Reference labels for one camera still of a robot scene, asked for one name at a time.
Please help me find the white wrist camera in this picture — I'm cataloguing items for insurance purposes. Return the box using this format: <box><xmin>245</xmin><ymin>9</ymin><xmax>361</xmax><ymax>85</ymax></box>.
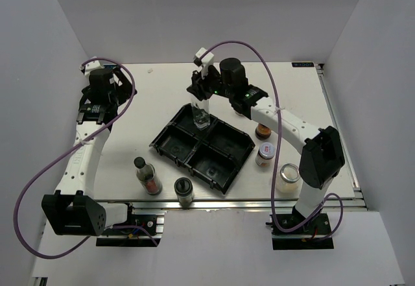
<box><xmin>193</xmin><ymin>47</ymin><xmax>214</xmax><ymax>79</ymax></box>
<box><xmin>79</xmin><ymin>57</ymin><xmax>104</xmax><ymax>77</ymax></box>

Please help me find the black-cap pepper grinder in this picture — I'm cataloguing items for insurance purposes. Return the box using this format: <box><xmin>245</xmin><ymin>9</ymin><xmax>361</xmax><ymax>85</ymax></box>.
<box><xmin>174</xmin><ymin>177</ymin><xmax>194</xmax><ymax>208</ymax></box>

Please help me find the aluminium right table rail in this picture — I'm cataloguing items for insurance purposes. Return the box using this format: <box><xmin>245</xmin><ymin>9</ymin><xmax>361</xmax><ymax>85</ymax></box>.
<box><xmin>315</xmin><ymin>64</ymin><xmax>367</xmax><ymax>209</ymax></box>

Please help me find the white shaker black cap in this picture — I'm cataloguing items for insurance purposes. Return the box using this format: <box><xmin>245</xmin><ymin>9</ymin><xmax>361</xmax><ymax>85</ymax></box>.
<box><xmin>235</xmin><ymin>111</ymin><xmax>245</xmax><ymax>117</ymax></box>

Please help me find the aluminium front table rail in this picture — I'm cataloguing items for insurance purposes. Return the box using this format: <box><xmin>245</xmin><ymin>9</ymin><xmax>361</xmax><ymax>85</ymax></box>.
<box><xmin>96</xmin><ymin>198</ymin><xmax>366</xmax><ymax>210</ymax></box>

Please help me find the clear glass oil bottle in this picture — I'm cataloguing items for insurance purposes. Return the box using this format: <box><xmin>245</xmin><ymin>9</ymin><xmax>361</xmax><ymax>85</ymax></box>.
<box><xmin>191</xmin><ymin>95</ymin><xmax>211</xmax><ymax>130</ymax></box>

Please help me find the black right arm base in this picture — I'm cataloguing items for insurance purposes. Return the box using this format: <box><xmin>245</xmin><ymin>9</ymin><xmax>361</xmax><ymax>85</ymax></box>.
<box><xmin>265</xmin><ymin>213</ymin><xmax>334</xmax><ymax>250</ymax></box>

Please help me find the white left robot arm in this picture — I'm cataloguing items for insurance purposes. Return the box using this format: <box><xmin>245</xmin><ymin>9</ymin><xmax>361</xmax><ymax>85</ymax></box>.
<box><xmin>41</xmin><ymin>66</ymin><xmax>137</xmax><ymax>236</ymax></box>

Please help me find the blue right table sticker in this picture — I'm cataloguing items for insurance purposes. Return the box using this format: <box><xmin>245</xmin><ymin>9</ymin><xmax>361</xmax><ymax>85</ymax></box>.
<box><xmin>291</xmin><ymin>62</ymin><xmax>314</xmax><ymax>67</ymax></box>

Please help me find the red-lid sauce jar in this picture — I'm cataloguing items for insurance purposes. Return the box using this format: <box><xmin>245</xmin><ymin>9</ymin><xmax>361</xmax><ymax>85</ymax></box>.
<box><xmin>255</xmin><ymin>123</ymin><xmax>272</xmax><ymax>140</ymax></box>

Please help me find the grey-lid spice jar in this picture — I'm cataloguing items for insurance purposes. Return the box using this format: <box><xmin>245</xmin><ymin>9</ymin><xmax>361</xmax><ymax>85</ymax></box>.
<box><xmin>255</xmin><ymin>142</ymin><xmax>276</xmax><ymax>167</ymax></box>

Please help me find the red-label black-cap bottle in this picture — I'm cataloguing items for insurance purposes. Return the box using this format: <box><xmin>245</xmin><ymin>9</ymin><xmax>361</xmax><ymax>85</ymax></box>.
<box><xmin>134</xmin><ymin>157</ymin><xmax>162</xmax><ymax>195</ymax></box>

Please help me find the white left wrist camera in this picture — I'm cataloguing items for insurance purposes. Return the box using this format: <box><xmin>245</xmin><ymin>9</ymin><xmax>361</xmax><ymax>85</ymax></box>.
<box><xmin>79</xmin><ymin>57</ymin><xmax>104</xmax><ymax>77</ymax></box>

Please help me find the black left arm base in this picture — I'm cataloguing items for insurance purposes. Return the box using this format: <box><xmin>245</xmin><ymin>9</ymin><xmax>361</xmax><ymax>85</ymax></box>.
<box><xmin>95</xmin><ymin>203</ymin><xmax>165</xmax><ymax>248</ymax></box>

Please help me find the black four-compartment tray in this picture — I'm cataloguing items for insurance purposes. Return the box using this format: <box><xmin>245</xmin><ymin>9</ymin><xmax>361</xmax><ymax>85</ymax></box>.
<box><xmin>149</xmin><ymin>104</ymin><xmax>255</xmax><ymax>194</ymax></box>

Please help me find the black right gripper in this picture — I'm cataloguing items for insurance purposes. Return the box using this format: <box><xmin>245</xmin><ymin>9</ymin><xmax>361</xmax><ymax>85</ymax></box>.
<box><xmin>186</xmin><ymin>64</ymin><xmax>233</xmax><ymax>101</ymax></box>

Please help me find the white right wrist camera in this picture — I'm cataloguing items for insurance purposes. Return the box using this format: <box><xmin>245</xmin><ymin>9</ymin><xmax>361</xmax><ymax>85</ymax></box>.
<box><xmin>193</xmin><ymin>47</ymin><xmax>214</xmax><ymax>79</ymax></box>

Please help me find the aluminium table rail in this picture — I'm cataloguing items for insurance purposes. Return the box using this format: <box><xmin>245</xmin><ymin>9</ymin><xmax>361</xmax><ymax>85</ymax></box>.
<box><xmin>315</xmin><ymin>64</ymin><xmax>367</xmax><ymax>209</ymax></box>
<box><xmin>96</xmin><ymin>198</ymin><xmax>366</xmax><ymax>210</ymax></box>

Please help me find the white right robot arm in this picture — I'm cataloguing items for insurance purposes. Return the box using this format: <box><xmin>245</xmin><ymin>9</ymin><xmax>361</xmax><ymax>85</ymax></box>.
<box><xmin>187</xmin><ymin>57</ymin><xmax>345</xmax><ymax>233</ymax></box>

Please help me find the round clear glass jar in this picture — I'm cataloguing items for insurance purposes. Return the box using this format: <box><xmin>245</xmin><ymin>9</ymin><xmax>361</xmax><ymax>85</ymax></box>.
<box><xmin>276</xmin><ymin>163</ymin><xmax>302</xmax><ymax>195</ymax></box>

